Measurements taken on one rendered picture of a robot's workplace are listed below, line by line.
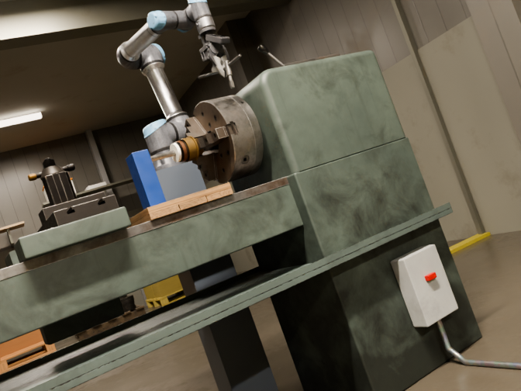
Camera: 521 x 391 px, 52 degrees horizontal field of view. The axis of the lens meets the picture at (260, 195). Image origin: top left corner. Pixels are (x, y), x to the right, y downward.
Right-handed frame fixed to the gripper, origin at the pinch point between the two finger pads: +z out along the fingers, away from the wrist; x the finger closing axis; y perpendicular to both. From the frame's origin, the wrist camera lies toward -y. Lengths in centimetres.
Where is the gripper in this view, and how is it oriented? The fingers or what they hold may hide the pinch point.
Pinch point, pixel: (225, 73)
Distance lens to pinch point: 227.9
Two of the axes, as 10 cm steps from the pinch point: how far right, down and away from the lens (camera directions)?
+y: -5.6, 2.1, 8.0
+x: -7.6, 2.5, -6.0
